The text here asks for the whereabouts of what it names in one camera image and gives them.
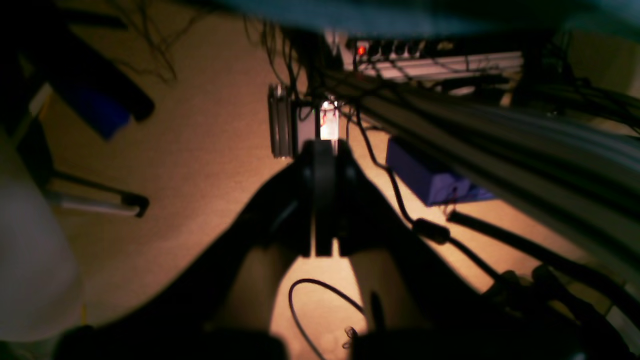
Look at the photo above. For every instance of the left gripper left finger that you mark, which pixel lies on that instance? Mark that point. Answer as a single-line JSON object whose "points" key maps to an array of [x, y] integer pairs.
{"points": [[178, 323]]}

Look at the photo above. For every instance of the blue box under table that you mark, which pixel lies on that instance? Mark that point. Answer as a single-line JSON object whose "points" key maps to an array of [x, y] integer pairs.
{"points": [[431, 180]]}

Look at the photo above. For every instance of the black power strip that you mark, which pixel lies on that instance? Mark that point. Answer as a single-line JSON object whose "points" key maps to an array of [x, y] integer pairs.
{"points": [[401, 49]]}

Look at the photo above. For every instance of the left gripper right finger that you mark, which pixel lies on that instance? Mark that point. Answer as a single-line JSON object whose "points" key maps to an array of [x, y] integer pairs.
{"points": [[471, 311]]}

